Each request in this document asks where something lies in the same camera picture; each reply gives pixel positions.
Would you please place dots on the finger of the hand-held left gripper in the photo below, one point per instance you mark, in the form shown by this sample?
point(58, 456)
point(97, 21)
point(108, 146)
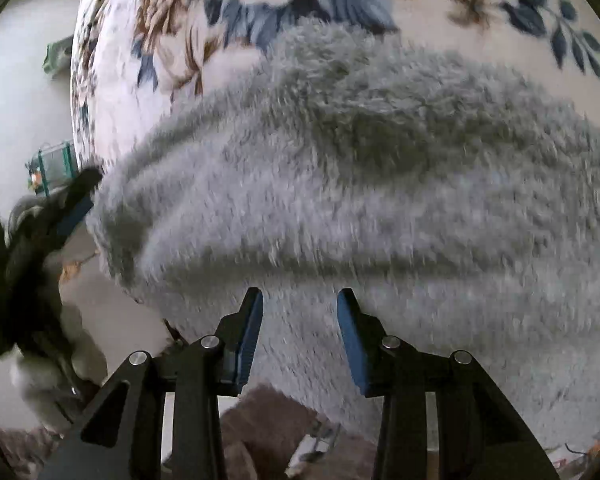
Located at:
point(75, 207)

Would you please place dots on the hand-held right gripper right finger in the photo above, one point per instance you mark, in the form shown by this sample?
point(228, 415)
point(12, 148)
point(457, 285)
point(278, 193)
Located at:
point(351, 342)

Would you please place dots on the brown rug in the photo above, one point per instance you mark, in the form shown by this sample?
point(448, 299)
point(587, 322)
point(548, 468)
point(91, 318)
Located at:
point(265, 420)

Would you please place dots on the clear plastic bin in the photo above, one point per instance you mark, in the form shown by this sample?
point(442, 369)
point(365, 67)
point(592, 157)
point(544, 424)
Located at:
point(59, 56)

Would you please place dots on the teal storage cart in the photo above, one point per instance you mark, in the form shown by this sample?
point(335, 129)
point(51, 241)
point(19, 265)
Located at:
point(52, 165)

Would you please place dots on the floral printed blanket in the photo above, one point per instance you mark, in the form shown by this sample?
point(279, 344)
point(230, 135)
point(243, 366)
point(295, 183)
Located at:
point(430, 20)

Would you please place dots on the grey fleece towel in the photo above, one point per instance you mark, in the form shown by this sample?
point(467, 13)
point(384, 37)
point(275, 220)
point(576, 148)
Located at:
point(355, 185)

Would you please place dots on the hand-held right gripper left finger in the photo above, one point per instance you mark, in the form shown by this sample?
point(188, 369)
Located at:
point(250, 332)

